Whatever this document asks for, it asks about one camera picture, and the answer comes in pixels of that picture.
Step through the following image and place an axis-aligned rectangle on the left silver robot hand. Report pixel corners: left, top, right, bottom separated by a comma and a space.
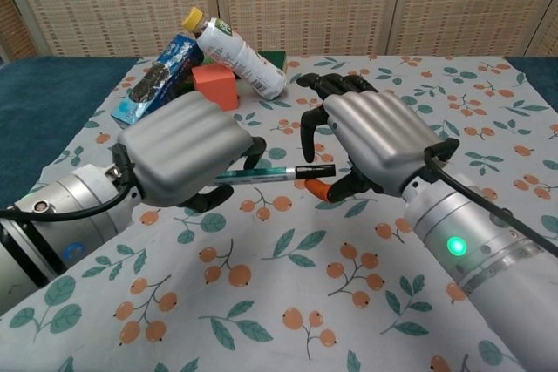
111, 91, 267, 212

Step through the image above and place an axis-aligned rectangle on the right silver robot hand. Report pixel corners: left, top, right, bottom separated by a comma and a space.
296, 73, 461, 204

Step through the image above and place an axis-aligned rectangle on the black marker cap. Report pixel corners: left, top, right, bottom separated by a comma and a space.
295, 164, 337, 180

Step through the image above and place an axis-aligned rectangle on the green silver marker body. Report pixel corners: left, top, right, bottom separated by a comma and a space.
214, 165, 300, 185

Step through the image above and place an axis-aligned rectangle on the white bottle with yellow cap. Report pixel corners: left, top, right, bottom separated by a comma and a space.
181, 6, 289, 101

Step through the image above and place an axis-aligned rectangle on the orange foam cube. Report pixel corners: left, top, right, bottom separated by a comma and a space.
192, 63, 241, 112

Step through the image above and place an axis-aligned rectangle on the blue cookie box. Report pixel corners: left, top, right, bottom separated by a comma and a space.
110, 33, 205, 125

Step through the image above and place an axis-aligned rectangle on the green scouring sponge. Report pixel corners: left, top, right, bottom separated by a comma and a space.
259, 50, 289, 79

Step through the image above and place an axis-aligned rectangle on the woven bamboo folding screen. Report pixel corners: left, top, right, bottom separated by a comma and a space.
0, 0, 558, 60

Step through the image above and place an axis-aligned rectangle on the floral fruit print tablecloth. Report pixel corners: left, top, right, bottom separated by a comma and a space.
0, 54, 558, 372

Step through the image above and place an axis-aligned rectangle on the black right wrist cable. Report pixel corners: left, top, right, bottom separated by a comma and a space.
421, 139, 558, 260

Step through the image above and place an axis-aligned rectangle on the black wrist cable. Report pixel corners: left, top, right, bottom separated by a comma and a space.
0, 161, 137, 221
421, 139, 558, 260

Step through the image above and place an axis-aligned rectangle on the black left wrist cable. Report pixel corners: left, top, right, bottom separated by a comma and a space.
0, 161, 137, 221

